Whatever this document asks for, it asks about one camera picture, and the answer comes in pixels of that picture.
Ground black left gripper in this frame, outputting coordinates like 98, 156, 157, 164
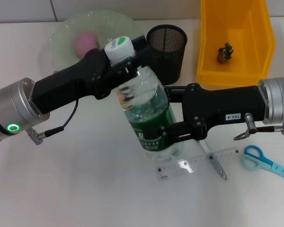
30, 48, 138, 115

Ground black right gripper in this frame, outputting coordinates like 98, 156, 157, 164
153, 82, 267, 147

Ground clear green-label water bottle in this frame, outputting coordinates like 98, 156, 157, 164
104, 35, 185, 162

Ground pink peach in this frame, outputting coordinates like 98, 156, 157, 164
72, 31, 99, 59

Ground blue scissors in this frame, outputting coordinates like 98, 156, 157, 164
240, 144, 284, 183

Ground black mesh pen holder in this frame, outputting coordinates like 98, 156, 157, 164
146, 25, 188, 86

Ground transparent plastic ruler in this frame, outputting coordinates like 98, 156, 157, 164
154, 146, 240, 182

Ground silver white pen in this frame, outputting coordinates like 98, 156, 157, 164
198, 139, 228, 181

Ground green glass fruit plate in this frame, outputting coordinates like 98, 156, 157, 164
39, 9, 146, 78

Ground yellow plastic bin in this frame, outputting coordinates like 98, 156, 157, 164
195, 0, 276, 89

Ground grey right gripper cable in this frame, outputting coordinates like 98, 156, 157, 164
232, 113, 284, 141

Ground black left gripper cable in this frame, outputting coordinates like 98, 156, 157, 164
26, 97, 80, 145

